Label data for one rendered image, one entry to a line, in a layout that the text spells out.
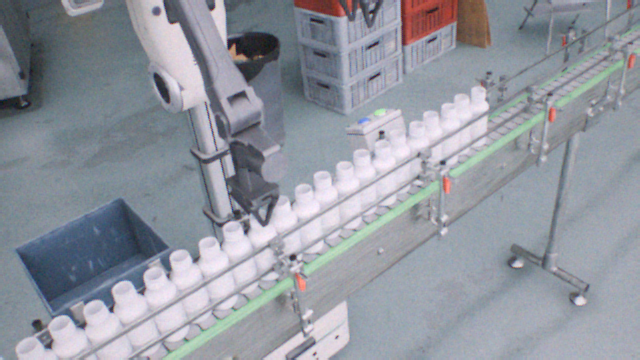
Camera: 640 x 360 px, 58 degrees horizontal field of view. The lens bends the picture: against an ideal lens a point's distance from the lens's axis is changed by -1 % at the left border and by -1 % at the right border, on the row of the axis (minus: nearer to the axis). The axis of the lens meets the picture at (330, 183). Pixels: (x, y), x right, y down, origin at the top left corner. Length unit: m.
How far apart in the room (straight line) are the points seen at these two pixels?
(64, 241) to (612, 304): 2.08
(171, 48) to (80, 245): 0.61
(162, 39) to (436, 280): 1.61
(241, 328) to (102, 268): 0.69
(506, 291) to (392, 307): 0.50
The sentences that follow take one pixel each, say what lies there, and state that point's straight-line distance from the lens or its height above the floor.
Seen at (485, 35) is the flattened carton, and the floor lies 0.12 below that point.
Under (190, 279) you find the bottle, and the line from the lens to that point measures 1.15.
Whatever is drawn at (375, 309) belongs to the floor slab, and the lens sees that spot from 2.53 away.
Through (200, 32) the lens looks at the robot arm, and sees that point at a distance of 1.04.
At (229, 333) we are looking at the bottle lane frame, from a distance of 1.26.
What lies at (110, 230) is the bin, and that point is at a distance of 1.79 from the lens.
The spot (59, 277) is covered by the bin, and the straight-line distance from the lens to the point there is 1.81.
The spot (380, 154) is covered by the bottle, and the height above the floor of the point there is 1.15.
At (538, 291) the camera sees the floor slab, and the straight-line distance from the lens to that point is 2.66.
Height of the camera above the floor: 1.90
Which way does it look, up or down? 36 degrees down
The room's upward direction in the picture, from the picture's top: 6 degrees counter-clockwise
